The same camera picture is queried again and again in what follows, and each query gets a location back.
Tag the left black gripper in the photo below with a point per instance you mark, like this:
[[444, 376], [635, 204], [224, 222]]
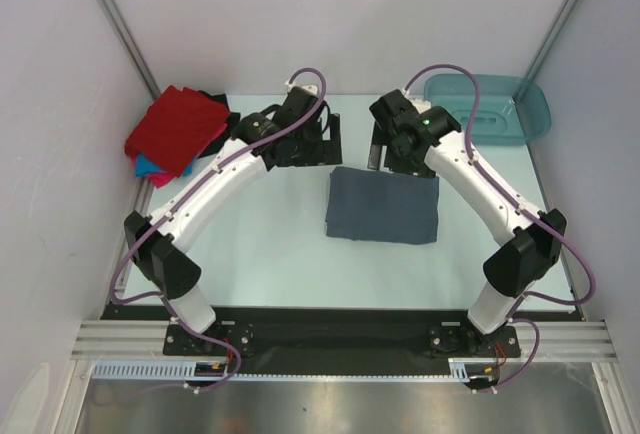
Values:
[[326, 152]]

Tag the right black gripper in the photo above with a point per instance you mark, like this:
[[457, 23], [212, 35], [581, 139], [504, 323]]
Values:
[[413, 167]]

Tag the grey blue polo shirt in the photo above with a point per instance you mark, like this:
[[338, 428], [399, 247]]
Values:
[[382, 207]]

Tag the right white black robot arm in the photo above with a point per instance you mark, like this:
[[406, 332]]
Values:
[[413, 137]]

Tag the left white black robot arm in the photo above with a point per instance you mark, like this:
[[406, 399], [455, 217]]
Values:
[[158, 243]]

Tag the black folded t shirt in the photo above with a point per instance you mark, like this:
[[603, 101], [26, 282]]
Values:
[[231, 123]]

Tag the teal transparent plastic bin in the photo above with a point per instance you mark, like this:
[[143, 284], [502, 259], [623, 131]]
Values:
[[498, 110]]

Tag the red folded t shirt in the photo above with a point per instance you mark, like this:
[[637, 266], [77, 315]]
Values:
[[175, 128]]

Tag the pink folded t shirt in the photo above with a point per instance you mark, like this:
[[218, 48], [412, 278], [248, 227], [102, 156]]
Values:
[[161, 181]]

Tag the blue folded t shirt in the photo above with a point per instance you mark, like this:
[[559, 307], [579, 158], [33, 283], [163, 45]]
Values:
[[144, 167]]

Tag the right aluminium side rail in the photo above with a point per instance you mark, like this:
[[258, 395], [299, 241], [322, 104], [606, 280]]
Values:
[[567, 261]]

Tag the aluminium side rail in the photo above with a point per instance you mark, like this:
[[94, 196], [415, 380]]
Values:
[[567, 261], [121, 271]]

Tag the left aluminium side rail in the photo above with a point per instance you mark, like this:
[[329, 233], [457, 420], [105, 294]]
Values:
[[121, 271]]

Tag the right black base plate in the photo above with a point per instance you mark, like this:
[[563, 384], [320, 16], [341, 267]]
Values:
[[462, 340]]

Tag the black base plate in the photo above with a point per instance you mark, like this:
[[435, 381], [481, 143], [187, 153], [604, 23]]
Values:
[[462, 340], [178, 342]]

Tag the right aluminium corner post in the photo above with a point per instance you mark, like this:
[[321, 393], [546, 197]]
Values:
[[551, 37]]

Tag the aluminium corner post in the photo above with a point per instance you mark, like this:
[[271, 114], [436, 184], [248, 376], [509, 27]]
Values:
[[119, 24], [551, 37]]

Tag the right grey cable duct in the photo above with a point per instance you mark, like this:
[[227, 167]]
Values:
[[472, 369]]

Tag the grey cable duct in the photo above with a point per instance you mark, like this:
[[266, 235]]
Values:
[[472, 369], [159, 370]]

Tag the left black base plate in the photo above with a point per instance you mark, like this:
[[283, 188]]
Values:
[[178, 342]]

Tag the left aluminium corner post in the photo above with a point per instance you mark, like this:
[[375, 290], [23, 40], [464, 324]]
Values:
[[119, 24]]

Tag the aluminium front frame rail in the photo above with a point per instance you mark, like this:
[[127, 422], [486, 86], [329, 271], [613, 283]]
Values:
[[567, 342]]

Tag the left grey cable duct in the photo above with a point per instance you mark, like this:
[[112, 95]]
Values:
[[159, 370]]

